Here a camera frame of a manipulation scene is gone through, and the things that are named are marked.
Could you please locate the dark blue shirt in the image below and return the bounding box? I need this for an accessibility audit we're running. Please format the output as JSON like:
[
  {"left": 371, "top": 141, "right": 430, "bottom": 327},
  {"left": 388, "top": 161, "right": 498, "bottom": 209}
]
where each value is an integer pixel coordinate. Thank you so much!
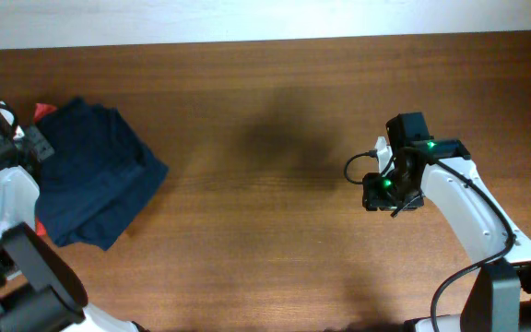
[{"left": 35, "top": 98, "right": 169, "bottom": 250}]

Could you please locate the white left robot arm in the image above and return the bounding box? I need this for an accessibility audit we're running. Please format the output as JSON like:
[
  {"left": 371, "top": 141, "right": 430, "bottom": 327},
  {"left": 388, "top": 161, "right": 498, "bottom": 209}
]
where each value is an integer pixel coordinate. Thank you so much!
[{"left": 0, "top": 101, "right": 142, "bottom": 332}]

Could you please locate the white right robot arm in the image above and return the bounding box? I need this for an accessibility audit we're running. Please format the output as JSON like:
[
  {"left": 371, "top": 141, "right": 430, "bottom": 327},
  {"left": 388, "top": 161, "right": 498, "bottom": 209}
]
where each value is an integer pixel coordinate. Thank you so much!
[{"left": 362, "top": 113, "right": 531, "bottom": 332}]

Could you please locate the red folded clothes pile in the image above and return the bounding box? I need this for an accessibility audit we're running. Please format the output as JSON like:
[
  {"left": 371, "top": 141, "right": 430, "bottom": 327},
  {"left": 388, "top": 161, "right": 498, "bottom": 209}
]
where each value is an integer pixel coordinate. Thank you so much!
[{"left": 33, "top": 103, "right": 58, "bottom": 123}]

